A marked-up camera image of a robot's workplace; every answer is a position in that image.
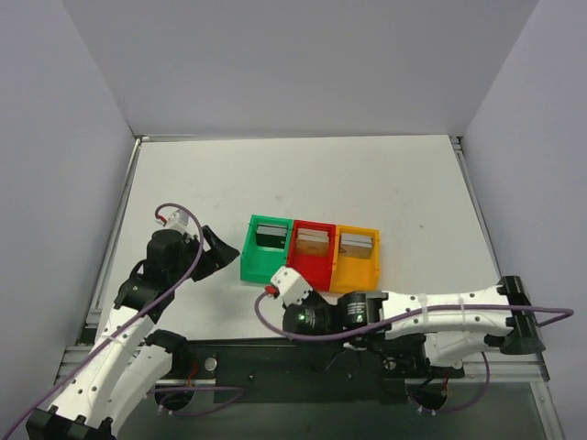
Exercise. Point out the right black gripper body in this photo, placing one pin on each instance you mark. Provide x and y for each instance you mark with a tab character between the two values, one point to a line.
310	300

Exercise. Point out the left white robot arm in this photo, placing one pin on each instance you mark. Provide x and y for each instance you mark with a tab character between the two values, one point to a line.
131	354

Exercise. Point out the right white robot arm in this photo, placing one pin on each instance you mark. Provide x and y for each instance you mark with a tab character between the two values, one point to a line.
454	325

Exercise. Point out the dark cards in green bin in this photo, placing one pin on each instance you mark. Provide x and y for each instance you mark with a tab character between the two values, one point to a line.
271	236

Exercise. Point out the tan cards in red bin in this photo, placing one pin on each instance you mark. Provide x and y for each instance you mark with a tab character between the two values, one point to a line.
312	244

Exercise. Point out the red plastic bin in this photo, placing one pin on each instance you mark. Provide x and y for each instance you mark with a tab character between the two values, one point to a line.
316	270

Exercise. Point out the yellow plastic bin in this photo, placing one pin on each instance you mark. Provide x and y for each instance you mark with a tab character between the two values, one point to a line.
356	274

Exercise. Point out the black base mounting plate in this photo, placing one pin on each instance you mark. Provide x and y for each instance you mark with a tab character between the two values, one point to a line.
277	370

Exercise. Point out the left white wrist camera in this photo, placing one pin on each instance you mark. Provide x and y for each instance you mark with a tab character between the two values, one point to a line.
178	221

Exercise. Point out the aluminium frame rail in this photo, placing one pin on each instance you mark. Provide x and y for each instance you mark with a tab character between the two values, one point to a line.
530	368

